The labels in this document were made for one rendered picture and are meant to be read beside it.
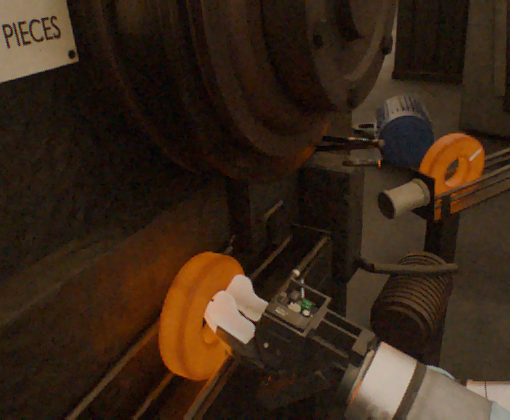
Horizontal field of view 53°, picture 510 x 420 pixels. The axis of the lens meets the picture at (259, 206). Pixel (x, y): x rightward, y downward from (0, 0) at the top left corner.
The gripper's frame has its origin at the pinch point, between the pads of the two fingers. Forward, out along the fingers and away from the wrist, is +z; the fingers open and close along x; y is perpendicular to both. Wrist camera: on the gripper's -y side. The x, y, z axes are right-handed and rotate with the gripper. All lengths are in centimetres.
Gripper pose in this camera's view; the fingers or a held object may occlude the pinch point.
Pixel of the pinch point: (205, 302)
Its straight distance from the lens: 64.6
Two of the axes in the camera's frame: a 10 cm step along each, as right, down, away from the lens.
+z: -8.5, -4.1, 3.2
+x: -4.9, 4.3, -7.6
